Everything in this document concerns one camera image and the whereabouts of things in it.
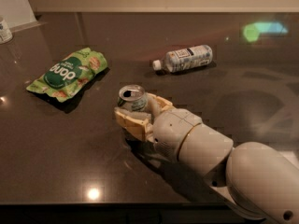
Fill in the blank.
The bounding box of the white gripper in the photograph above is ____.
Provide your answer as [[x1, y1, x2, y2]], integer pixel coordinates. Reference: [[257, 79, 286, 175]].
[[114, 92, 203, 162]]

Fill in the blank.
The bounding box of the silver green soda can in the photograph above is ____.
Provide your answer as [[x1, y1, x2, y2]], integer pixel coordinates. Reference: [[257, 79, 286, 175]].
[[117, 84, 148, 112]]

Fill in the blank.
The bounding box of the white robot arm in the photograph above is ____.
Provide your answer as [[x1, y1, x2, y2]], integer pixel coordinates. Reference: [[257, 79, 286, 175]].
[[114, 91, 299, 224]]

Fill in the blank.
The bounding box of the clear blue-label plastic bottle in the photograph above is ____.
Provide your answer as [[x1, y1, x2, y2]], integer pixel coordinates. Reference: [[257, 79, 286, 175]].
[[152, 45, 213, 73]]

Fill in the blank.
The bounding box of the green snack chip bag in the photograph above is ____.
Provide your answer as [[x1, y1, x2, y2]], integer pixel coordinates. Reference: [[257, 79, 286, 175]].
[[26, 48, 107, 103]]

